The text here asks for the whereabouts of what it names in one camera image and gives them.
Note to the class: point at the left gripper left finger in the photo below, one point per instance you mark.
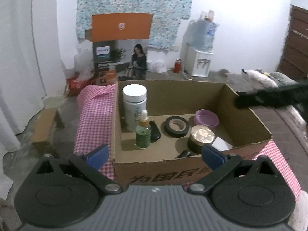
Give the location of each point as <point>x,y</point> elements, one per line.
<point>62,192</point>

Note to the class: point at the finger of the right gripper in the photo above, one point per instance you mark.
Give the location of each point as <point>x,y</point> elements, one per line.
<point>286,95</point>

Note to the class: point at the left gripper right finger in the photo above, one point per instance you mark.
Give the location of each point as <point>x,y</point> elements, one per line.
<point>245,191</point>

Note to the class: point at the green dropper bottle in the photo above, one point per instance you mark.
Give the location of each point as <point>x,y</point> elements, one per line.
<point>143,131</point>

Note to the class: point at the brown wooden door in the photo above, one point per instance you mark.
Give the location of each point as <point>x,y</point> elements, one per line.
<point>293,62</point>

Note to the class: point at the grey and white bedding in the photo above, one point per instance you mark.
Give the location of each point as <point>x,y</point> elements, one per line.
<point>262,80</point>

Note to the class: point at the white small box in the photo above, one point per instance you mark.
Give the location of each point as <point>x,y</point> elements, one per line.
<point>221,145</point>

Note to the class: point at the small cardboard piece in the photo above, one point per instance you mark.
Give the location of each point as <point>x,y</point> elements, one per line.
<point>42,138</point>

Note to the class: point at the purple plastic lid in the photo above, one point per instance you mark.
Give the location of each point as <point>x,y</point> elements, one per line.
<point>206,118</point>

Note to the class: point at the pink checkered cloth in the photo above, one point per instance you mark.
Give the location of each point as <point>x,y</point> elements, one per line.
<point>95,104</point>

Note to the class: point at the black tape roll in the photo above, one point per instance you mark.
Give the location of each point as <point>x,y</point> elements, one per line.
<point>176,126</point>

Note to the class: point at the white water dispenser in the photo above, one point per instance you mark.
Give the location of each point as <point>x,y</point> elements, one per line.
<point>197,63</point>

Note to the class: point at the red snack package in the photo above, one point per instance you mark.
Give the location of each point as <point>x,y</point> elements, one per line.
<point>74,86</point>

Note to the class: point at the black oval case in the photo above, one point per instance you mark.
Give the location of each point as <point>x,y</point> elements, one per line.
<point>155,132</point>

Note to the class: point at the blue water jug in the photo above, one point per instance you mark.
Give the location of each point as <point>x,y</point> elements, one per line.
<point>203,32</point>

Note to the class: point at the brown cardboard box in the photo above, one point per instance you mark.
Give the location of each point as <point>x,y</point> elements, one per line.
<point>172,105</point>

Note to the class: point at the red thermos bottle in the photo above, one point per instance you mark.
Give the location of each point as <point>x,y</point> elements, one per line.
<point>177,66</point>

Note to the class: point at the white supplement bottle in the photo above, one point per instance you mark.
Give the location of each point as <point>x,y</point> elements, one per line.
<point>135,100</point>

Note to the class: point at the white plastic bag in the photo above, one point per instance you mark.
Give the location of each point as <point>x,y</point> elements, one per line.
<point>84,65</point>

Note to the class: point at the floral blue hanging cloth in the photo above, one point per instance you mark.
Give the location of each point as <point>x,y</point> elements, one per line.
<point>167,15</point>

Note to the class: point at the white curtain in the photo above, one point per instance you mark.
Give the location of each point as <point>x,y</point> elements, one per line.
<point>21,85</point>

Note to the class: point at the orange Philips appliance box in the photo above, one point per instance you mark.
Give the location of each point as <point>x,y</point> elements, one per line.
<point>112,37</point>

